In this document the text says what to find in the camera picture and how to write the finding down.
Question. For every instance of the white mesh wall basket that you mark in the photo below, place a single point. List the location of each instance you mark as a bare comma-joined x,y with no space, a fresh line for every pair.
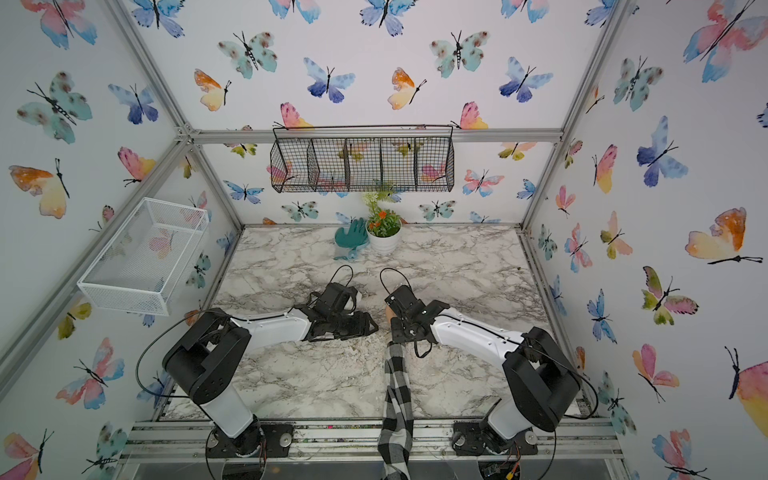
141,264

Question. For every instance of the mannequin hand with long nails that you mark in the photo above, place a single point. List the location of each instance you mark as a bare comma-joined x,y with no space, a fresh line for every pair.
390,314

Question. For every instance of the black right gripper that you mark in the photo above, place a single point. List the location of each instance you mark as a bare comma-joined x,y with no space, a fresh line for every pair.
396,335

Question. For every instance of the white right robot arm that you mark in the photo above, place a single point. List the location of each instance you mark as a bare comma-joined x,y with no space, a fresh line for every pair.
542,381

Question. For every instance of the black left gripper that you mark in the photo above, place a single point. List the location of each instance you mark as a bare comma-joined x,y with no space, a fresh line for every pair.
361,326

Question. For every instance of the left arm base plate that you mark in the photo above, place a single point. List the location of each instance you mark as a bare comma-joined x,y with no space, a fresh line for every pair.
264,440

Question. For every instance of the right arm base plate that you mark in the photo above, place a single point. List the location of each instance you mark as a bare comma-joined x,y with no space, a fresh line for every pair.
476,438

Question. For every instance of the teal hand-shaped holder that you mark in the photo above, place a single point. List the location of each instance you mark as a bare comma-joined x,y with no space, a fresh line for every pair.
351,240

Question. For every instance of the white flower pot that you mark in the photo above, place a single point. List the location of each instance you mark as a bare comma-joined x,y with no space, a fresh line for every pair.
384,245

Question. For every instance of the black white checkered sleeve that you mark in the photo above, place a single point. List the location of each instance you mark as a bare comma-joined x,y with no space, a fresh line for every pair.
396,435

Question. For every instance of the black wire wall basket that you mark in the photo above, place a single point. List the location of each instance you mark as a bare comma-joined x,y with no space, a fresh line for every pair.
361,159

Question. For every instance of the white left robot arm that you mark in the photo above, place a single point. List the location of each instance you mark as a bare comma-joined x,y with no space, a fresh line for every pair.
204,360

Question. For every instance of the green artificial plant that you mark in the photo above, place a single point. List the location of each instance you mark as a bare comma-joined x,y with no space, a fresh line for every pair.
382,222

